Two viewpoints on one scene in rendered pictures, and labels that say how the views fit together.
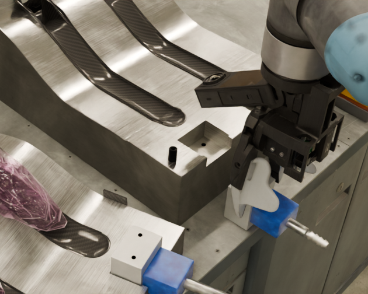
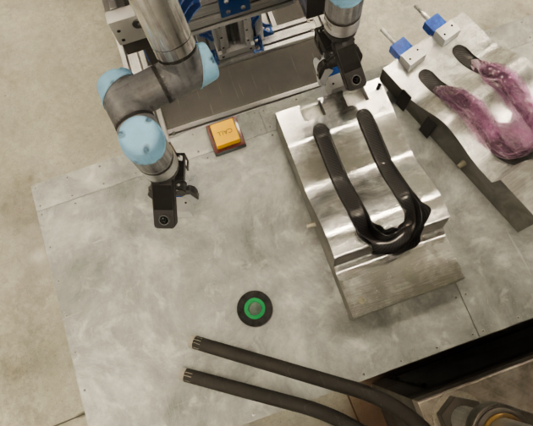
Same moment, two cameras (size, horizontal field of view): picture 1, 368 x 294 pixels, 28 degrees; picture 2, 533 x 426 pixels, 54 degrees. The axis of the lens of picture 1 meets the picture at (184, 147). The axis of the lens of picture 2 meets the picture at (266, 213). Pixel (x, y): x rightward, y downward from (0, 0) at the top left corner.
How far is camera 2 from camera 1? 1.36 m
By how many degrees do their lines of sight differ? 59
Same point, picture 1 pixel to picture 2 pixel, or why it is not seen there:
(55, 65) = (411, 172)
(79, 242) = (430, 81)
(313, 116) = not seen: hidden behind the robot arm
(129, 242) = (415, 57)
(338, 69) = not seen: outside the picture
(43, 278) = (452, 68)
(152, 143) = (382, 102)
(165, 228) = (391, 71)
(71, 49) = (397, 182)
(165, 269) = (404, 46)
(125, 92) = (376, 150)
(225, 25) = (258, 237)
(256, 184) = not seen: hidden behind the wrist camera
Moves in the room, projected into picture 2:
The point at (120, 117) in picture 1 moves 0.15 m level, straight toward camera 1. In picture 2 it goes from (388, 128) to (413, 74)
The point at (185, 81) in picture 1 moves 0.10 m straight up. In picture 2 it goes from (341, 140) to (345, 122)
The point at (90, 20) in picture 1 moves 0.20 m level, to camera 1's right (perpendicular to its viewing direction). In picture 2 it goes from (379, 195) to (299, 151)
